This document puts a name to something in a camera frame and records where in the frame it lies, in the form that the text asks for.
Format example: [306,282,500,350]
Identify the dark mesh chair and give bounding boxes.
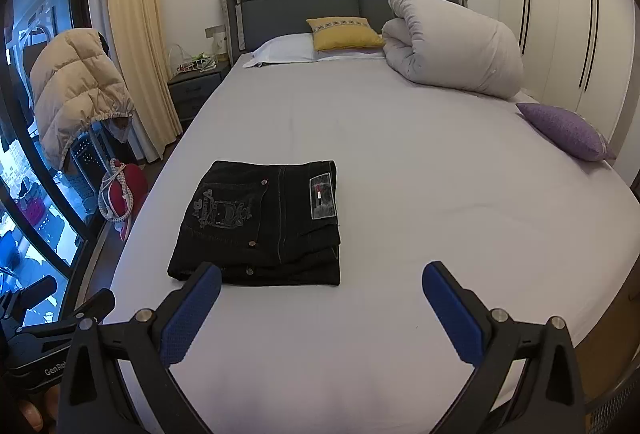
[585,376,640,434]

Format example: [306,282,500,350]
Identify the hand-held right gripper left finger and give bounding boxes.
[57,261,223,434]

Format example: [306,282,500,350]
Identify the bed with white sheet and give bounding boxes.
[107,47,640,434]

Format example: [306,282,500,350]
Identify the white wardrobe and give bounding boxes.
[497,0,640,155]

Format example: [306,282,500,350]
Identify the white pillow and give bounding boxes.
[241,33,386,69]

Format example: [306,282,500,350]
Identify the beige curtain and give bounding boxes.
[104,0,183,165]

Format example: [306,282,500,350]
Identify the purple cushion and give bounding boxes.
[515,102,617,162]

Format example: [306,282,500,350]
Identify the yellow cushion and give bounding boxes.
[306,17,386,52]

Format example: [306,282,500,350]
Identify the rolled white duvet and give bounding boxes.
[381,0,525,99]

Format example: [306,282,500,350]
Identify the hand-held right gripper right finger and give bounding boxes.
[421,261,586,434]

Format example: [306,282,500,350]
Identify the grey nightstand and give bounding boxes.
[167,62,231,122]

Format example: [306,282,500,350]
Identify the red bag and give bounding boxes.
[99,158,149,240]

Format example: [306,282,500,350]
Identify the black perforated laundry basket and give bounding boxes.
[70,129,121,215]

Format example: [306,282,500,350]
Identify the black pants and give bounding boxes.
[167,159,342,287]

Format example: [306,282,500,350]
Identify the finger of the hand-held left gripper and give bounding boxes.
[0,275,59,322]
[22,288,117,335]

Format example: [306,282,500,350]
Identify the person's left hand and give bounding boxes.
[17,389,63,434]

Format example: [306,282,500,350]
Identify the large window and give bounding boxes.
[0,0,103,330]

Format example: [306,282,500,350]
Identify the beige puffer jacket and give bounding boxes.
[29,28,135,170]

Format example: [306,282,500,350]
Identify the wire basket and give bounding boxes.
[170,44,218,74]

